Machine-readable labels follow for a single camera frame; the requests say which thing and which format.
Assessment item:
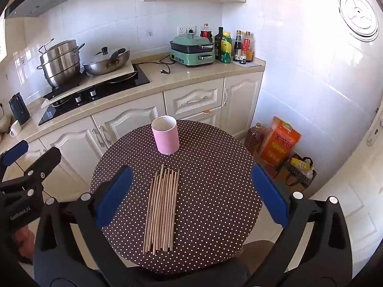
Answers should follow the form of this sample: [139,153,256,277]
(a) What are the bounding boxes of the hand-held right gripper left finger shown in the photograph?
[33,165,134,279]

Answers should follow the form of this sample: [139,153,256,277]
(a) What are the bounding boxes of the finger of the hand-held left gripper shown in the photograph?
[0,147,62,199]
[0,140,29,183]

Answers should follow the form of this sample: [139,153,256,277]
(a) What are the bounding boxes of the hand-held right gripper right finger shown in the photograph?
[251,164,354,279]

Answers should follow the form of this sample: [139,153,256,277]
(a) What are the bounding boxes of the row of wooden chopsticks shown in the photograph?
[144,164,181,255]

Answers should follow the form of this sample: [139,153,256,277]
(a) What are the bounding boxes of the pink cylindrical cup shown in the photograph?
[151,115,180,155]

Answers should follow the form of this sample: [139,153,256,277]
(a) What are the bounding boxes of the person's left hand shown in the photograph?
[11,226,35,264]

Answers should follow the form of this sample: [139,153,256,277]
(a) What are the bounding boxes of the white mug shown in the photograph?
[10,120,23,137]

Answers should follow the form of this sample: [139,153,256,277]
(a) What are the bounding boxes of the black patterned tote bag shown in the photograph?
[284,155,318,189]

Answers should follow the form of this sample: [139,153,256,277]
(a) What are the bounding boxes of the black kettle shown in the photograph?
[8,92,30,126]

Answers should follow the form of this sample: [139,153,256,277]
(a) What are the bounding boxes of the orange rice bag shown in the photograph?
[259,116,302,167]

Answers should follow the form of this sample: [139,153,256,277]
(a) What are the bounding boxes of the brown polka-dot tablecloth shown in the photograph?
[90,120,264,276]

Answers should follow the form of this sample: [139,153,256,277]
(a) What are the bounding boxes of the large cooking oil jug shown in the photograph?
[245,122,267,156]

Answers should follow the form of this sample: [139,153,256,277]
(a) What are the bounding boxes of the white kitchen base cabinets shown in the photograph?
[0,72,264,204]

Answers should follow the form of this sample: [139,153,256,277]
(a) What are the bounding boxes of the white door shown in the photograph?
[311,108,383,276]

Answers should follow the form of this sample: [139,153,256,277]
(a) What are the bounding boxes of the beige cutting board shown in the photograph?
[43,63,139,102]

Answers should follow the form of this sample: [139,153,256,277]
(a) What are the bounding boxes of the steel steamer pot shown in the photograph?
[36,38,85,88]

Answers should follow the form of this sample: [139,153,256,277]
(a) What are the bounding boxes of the glass wok lid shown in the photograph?
[84,47,129,66]

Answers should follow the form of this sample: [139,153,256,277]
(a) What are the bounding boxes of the black glass stove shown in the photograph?
[38,63,150,126]

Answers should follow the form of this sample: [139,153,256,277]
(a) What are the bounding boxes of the beige stone countertop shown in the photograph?
[0,52,266,156]

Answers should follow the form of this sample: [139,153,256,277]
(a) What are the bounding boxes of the green and yellow bottle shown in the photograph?
[220,32,233,64]

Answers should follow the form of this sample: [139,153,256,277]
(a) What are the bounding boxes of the dark soy sauce bottle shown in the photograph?
[233,30,243,62]

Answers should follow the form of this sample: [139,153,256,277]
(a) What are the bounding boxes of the red-label sauce bottle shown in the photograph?
[242,31,252,62]

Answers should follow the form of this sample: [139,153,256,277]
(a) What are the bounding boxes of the green electric cooker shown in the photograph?
[169,34,216,66]

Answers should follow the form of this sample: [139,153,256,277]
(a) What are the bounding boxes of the dark olive oil bottle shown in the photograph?
[214,27,225,60]

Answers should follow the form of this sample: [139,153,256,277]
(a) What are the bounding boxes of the round white vent cover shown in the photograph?
[339,0,379,42]

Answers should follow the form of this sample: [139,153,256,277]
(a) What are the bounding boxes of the steel wok with black handle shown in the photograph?
[82,47,131,76]

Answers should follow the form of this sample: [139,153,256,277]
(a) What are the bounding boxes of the black power cord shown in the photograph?
[133,54,177,75]

